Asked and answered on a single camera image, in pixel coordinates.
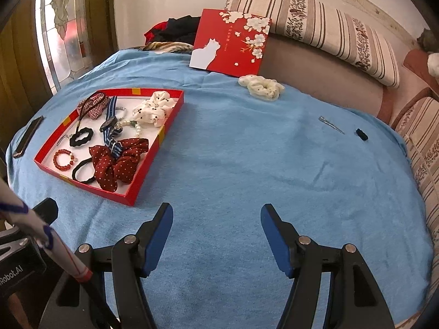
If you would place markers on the blue blanket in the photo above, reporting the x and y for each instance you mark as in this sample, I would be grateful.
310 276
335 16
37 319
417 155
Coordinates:
240 161

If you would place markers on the brown sofa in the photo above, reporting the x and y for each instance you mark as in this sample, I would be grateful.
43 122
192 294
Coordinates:
308 72

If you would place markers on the red jewelry box tray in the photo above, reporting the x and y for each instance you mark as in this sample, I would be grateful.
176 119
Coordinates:
140 181

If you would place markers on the cream scrunchie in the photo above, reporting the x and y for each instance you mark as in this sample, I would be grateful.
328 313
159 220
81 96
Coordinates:
260 87

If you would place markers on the red flowered box lid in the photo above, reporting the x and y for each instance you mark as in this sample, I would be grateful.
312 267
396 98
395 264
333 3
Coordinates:
233 54

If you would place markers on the white dotted scrunchie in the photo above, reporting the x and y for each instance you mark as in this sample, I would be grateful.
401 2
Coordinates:
154 109

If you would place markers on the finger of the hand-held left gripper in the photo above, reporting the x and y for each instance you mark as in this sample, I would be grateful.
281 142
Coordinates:
46 212

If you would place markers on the pile of dark clothes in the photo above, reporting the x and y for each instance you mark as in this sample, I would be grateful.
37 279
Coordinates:
178 29

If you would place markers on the black scrunchie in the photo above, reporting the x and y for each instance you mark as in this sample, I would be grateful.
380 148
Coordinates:
362 134

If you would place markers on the red polka dot scrunchie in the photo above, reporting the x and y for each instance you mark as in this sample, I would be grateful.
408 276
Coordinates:
120 168

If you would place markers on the long striped floral cushion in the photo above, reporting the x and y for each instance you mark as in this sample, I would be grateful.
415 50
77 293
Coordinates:
325 31

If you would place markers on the grey white cloth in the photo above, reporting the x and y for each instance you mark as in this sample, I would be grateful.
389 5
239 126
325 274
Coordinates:
432 61

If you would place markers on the red plaid scrunchie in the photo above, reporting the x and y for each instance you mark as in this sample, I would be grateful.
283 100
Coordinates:
94 109

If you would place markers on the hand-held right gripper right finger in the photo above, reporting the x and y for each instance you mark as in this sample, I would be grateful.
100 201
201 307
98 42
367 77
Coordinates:
274 240

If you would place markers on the silver hair clip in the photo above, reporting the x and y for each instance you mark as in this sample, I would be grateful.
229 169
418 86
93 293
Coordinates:
329 123

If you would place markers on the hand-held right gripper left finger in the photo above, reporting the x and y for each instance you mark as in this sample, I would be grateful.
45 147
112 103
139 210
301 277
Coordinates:
156 243

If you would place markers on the stained glass window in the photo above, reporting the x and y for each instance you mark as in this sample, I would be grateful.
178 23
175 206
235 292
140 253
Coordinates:
68 34

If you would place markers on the black smartphone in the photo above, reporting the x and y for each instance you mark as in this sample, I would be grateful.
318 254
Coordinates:
29 135

